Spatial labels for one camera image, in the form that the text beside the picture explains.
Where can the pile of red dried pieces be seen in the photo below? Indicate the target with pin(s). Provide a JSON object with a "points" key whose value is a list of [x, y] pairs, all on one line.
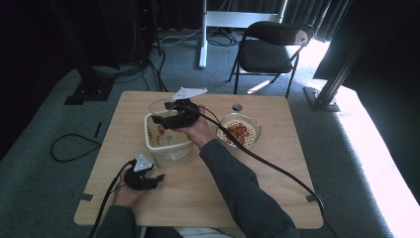
{"points": [[240, 133]]}

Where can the clear glass cup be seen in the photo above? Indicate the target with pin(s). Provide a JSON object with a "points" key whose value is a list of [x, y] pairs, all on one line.
{"points": [[157, 107]]}

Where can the beige perforated colander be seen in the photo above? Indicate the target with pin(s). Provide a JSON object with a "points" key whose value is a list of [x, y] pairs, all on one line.
{"points": [[254, 130]]}

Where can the black metal stand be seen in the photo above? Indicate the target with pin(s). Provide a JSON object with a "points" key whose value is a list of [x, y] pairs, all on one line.
{"points": [[89, 82], [325, 95]]}

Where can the single red dried piece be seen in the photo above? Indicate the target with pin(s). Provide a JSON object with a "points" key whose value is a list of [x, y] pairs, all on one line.
{"points": [[160, 130]]}

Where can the small black floor strip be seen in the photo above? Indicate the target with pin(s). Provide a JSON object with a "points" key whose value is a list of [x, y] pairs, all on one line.
{"points": [[97, 129]]}

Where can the grey tape piece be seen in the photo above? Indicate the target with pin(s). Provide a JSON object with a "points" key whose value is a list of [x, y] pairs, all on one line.
{"points": [[85, 197], [311, 198]]}

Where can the person's right hand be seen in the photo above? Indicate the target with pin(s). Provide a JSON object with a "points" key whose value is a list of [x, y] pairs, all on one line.
{"points": [[199, 132]]}

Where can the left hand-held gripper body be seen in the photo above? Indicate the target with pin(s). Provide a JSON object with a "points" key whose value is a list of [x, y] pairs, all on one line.
{"points": [[138, 178]]}

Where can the beige plastic bin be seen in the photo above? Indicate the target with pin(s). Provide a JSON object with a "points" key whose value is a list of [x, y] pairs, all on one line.
{"points": [[171, 145]]}

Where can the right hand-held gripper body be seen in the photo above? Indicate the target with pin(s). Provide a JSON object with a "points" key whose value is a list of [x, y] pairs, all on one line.
{"points": [[186, 112]]}

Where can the black folding chair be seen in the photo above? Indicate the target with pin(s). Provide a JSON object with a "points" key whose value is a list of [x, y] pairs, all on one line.
{"points": [[267, 54]]}

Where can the person's left hand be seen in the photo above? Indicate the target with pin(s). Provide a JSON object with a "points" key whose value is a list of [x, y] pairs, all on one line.
{"points": [[124, 196]]}

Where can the white desk frame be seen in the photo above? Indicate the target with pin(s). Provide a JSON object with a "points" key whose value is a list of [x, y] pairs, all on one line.
{"points": [[204, 33]]}

